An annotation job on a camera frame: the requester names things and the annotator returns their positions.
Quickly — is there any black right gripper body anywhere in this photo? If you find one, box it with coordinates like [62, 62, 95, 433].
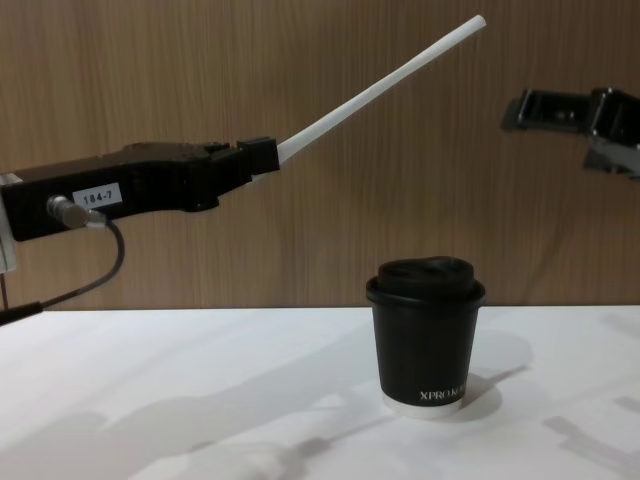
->
[589, 86, 640, 150]

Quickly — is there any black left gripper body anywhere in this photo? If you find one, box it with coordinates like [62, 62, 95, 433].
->
[1, 142, 220, 244]

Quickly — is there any white paper straw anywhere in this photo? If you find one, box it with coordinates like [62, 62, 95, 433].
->
[251, 14, 488, 182]

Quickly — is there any black plastic cup lid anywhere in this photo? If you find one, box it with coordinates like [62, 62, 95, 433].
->
[365, 255, 488, 307]

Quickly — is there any black paper cup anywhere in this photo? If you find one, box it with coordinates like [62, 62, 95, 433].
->
[371, 293, 484, 420]

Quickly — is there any thin dark gripper cable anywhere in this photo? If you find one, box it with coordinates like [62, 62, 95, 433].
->
[0, 193, 127, 327]

